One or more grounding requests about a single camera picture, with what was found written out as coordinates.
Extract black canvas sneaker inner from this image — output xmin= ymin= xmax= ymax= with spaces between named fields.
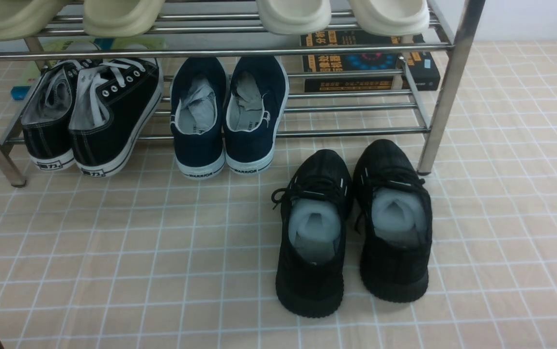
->
xmin=68 ymin=58 xmax=164 ymax=177

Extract black canvas sneaker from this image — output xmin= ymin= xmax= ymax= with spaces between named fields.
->
xmin=21 ymin=59 xmax=102 ymax=172
xmin=68 ymin=58 xmax=164 ymax=177

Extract silver metal shoe rack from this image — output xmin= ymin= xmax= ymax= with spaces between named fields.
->
xmin=0 ymin=0 xmax=486 ymax=188

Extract cream slipper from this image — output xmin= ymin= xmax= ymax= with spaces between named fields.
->
xmin=256 ymin=0 xmax=332 ymax=35
xmin=349 ymin=0 xmax=430 ymax=37

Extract black knit sneaker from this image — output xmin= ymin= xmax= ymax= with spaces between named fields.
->
xmin=271 ymin=149 xmax=354 ymax=318
xmin=353 ymin=139 xmax=433 ymax=303

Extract beige slipper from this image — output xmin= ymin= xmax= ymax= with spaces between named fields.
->
xmin=0 ymin=0 xmax=70 ymax=41
xmin=83 ymin=0 xmax=164 ymax=38

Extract navy slip-on shoe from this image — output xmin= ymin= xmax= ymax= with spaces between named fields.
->
xmin=170 ymin=57 xmax=230 ymax=180
xmin=223 ymin=56 xmax=289 ymax=176

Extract navy slip-on shoe right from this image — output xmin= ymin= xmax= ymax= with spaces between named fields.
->
xmin=223 ymin=56 xmax=289 ymax=176

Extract beige slipper far left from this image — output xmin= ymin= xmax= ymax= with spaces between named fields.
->
xmin=0 ymin=0 xmax=70 ymax=41

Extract black book with orange text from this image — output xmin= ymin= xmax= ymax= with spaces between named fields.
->
xmin=300 ymin=30 xmax=441 ymax=93

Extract black canvas sneaker outer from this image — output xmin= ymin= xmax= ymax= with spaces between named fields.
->
xmin=21 ymin=59 xmax=102 ymax=172

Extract navy slip-on shoe left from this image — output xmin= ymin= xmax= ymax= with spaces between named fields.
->
xmin=170 ymin=57 xmax=230 ymax=180

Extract blue small box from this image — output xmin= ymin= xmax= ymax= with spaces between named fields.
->
xmin=10 ymin=85 xmax=31 ymax=101

